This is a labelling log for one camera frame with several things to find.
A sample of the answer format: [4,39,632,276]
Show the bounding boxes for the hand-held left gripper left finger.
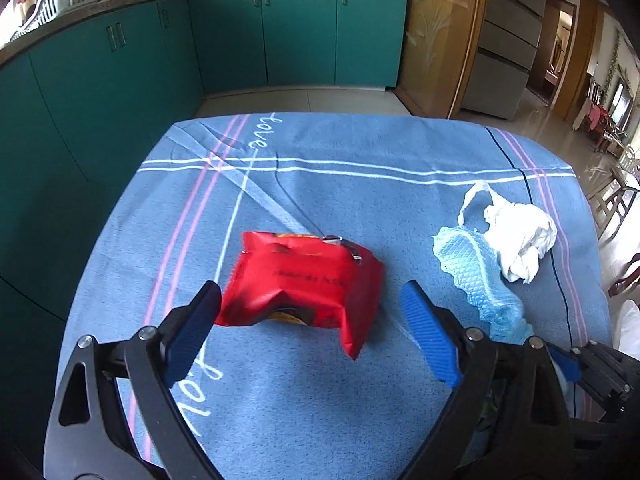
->
[44,280,223,480]

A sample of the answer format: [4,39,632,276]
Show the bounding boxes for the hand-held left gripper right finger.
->
[395,280,576,480]

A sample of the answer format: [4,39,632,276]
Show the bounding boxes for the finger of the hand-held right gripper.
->
[547,340,640,423]

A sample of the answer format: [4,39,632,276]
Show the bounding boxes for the red snack packet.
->
[215,230,386,361]

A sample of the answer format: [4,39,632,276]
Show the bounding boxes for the light blue cloth rag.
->
[432,225,536,346]

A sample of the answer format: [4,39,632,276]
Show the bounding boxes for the crumpled white plastic bag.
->
[457,182,558,283]

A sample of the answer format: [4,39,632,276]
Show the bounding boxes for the blue striped tablecloth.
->
[55,114,613,480]

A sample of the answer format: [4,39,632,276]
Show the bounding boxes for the wooden chair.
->
[590,160,640,241]

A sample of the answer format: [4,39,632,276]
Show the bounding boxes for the pink cloth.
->
[585,102,608,133]

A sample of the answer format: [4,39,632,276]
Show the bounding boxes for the grey refrigerator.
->
[460,0,548,121]

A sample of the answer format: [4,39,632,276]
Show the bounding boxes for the wooden glass door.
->
[395,0,488,121]

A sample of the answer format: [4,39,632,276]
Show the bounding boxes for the green kitchen cabinets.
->
[0,0,415,321]

